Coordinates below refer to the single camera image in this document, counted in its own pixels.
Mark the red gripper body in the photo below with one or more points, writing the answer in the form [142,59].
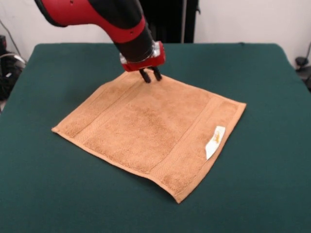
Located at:
[145,66]

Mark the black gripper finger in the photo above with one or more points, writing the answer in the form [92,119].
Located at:
[145,77]
[157,74]

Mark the tan terry towel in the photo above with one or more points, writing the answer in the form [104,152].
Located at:
[150,128]

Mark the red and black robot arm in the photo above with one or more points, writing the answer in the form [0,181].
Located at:
[97,14]

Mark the dark green table cloth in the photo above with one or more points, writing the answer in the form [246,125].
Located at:
[60,182]

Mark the black rounded floor base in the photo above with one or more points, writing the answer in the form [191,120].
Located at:
[301,61]
[9,80]

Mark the small black box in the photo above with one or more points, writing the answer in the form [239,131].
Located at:
[2,43]

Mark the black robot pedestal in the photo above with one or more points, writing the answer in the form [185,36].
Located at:
[179,21]

